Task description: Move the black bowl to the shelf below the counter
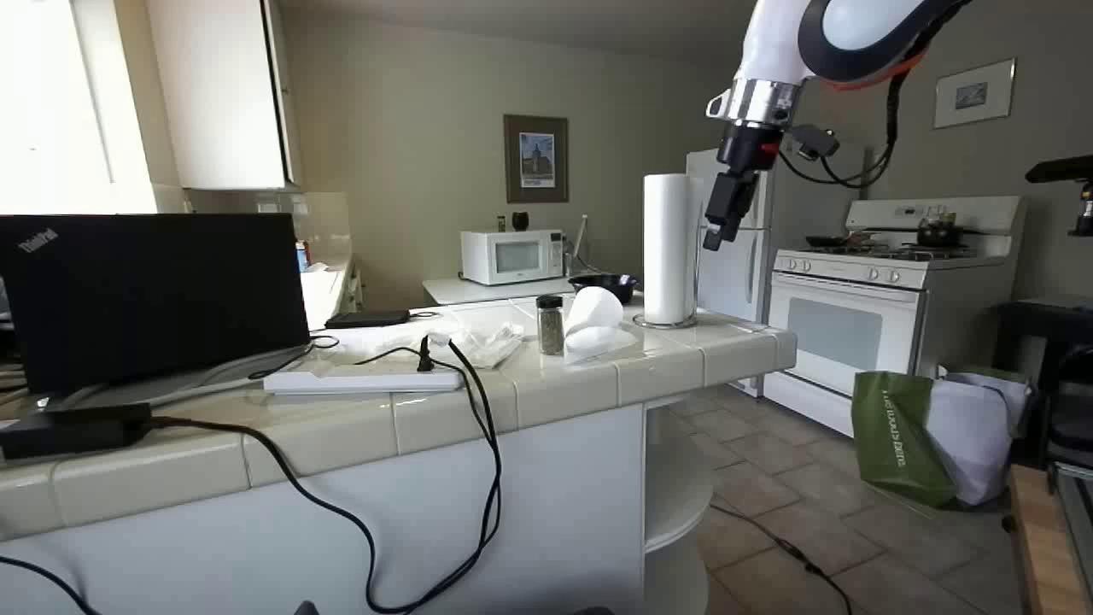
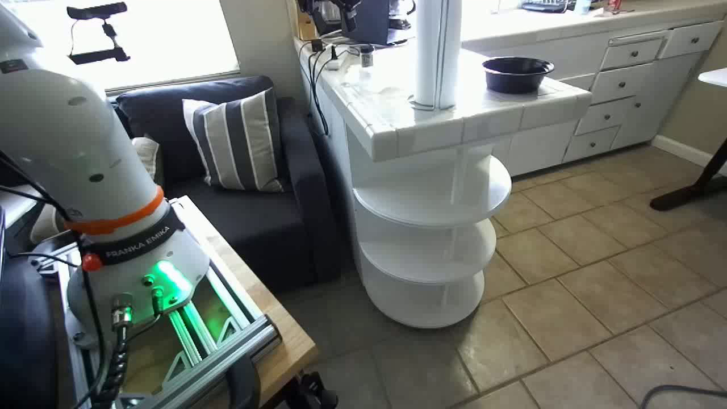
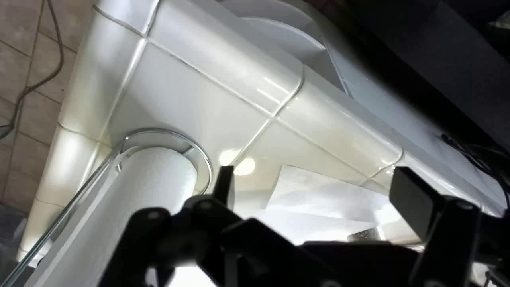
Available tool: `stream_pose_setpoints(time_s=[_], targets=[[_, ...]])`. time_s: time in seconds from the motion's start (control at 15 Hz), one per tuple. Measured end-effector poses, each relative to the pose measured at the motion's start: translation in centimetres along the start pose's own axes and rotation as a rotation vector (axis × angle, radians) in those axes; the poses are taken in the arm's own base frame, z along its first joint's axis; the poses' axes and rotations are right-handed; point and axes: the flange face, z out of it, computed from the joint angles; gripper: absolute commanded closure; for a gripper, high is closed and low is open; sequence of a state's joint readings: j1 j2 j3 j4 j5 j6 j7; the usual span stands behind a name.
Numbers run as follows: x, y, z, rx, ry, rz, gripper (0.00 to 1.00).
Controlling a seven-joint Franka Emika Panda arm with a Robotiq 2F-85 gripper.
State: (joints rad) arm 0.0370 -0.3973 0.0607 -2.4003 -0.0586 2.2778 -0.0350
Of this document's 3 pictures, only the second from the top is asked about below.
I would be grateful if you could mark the black bowl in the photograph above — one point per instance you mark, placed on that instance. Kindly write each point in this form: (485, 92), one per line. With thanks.
(517, 74)

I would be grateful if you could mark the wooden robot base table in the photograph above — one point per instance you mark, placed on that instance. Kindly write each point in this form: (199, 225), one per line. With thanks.
(282, 369)

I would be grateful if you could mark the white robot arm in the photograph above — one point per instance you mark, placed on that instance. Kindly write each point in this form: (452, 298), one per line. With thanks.
(64, 136)

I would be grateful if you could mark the white round corner shelf unit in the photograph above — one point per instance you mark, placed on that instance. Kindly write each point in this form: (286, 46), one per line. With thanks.
(423, 234)

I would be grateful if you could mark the dark blue sofa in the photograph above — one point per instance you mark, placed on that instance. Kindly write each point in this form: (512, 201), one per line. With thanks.
(289, 236)

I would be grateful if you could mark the striped grey white pillow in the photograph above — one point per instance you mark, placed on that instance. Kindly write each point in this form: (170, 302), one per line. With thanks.
(234, 141)

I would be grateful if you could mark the small dark spice jar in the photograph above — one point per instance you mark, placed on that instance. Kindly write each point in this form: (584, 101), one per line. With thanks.
(367, 56)

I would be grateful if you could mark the white paper towel roll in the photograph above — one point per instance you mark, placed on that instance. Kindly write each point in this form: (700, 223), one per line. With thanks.
(437, 52)

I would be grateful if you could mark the white drawer cabinet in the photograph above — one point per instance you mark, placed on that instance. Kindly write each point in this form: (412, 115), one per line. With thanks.
(633, 75)

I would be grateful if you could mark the black table leg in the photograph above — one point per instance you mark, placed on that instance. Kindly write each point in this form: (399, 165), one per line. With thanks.
(704, 185)

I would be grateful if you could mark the green lit aluminium frame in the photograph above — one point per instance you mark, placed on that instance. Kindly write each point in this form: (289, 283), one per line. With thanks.
(203, 337)

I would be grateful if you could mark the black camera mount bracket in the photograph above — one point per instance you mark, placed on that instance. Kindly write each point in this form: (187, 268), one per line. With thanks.
(98, 34)

